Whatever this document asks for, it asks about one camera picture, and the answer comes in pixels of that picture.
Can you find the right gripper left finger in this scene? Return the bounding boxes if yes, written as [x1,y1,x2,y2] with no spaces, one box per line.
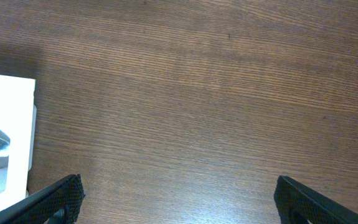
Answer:
[0,174,85,224]

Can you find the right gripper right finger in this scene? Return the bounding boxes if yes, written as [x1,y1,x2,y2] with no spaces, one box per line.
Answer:
[274,175,358,224]

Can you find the white plastic cutlery tray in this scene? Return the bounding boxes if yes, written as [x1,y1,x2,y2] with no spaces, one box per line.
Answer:
[0,75,37,211]

